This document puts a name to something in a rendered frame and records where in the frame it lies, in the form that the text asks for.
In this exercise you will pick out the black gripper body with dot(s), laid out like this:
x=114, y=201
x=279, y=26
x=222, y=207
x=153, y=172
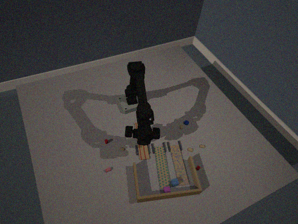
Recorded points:
x=129, y=131

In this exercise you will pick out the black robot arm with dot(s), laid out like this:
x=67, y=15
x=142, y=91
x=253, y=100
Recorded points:
x=144, y=112

